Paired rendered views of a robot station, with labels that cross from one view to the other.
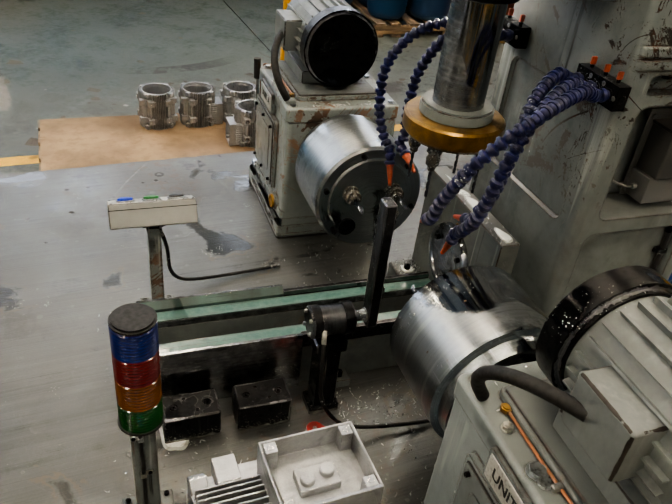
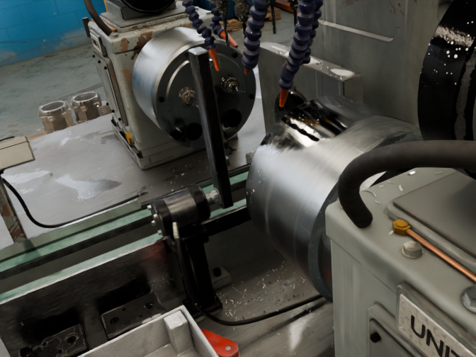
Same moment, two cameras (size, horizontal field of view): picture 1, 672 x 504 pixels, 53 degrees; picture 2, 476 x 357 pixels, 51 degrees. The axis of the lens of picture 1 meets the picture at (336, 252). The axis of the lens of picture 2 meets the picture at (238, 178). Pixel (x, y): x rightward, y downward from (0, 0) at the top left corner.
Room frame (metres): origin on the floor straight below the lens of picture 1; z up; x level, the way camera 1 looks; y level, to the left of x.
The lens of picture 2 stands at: (0.27, -0.11, 1.44)
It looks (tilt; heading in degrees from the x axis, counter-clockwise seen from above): 31 degrees down; 1
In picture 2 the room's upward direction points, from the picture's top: 9 degrees counter-clockwise
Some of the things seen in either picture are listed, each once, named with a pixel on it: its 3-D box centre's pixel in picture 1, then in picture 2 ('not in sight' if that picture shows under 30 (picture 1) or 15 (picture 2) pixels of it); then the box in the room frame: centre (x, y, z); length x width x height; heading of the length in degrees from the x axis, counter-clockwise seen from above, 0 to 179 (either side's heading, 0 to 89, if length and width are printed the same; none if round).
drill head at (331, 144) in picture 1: (348, 167); (185, 81); (1.45, 0.00, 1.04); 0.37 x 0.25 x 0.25; 23
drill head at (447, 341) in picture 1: (488, 369); (367, 209); (0.81, -0.27, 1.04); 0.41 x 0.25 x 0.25; 23
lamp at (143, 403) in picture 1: (138, 384); not in sight; (0.64, 0.24, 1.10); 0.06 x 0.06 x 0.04
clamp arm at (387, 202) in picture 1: (377, 265); (212, 134); (0.95, -0.07, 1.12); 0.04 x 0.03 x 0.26; 113
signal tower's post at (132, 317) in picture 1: (142, 428); not in sight; (0.64, 0.24, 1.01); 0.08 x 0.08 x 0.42; 23
